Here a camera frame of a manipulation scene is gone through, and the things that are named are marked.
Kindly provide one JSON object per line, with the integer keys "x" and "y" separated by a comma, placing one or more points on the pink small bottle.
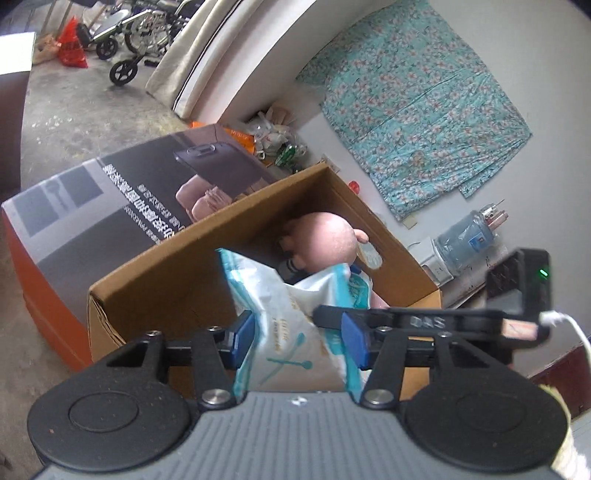
{"x": 501, "y": 219}

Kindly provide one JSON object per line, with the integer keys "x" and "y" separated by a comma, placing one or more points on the green bottle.
{"x": 287, "y": 156}

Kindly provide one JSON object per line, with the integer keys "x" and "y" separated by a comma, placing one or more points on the blue water jug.
{"x": 461, "y": 244}

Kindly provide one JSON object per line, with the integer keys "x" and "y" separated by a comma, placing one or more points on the beige curtain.
{"x": 184, "y": 60}

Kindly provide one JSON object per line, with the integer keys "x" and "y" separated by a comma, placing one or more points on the red floor plastic bag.
{"x": 71, "y": 46}

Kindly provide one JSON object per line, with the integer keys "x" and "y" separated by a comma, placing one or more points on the pink plush toy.
{"x": 325, "y": 240}

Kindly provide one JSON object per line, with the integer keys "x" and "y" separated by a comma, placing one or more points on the clear small bottle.
{"x": 487, "y": 213}

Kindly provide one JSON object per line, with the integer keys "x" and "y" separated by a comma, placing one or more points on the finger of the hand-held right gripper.
{"x": 330, "y": 316}

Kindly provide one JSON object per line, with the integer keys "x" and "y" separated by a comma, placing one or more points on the white teal cotton swab packet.
{"x": 286, "y": 332}

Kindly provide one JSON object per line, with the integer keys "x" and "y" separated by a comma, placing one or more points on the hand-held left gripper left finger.
{"x": 242, "y": 336}

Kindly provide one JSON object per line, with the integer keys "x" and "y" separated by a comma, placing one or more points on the white water dispenser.
{"x": 436, "y": 273}

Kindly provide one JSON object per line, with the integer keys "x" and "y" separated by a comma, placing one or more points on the grey orange printed carton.
{"x": 92, "y": 207}

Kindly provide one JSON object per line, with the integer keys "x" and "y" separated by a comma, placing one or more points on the brown cardboard box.
{"x": 184, "y": 272}

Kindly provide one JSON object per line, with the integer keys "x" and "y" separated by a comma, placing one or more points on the beige wall socket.
{"x": 408, "y": 222}

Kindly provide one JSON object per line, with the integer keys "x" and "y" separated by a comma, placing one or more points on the wheelchair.
{"x": 124, "y": 27}

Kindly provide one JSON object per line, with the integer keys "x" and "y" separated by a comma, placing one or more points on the patterned rolled mat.
{"x": 471, "y": 284}

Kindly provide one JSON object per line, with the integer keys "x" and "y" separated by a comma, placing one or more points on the orange plastic bag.
{"x": 240, "y": 138}

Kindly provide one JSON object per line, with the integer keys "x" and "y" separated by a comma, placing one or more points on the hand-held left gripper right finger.
{"x": 355, "y": 342}

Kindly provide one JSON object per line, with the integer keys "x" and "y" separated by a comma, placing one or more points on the pale yellow fuzzy cloth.
{"x": 575, "y": 438}

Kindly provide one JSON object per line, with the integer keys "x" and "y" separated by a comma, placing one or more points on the teal floral cloth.
{"x": 415, "y": 92}

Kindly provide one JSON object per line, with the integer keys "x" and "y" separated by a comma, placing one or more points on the beige bag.
{"x": 47, "y": 48}

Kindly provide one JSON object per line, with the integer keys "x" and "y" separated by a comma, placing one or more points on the brown white cabinet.
{"x": 14, "y": 115}

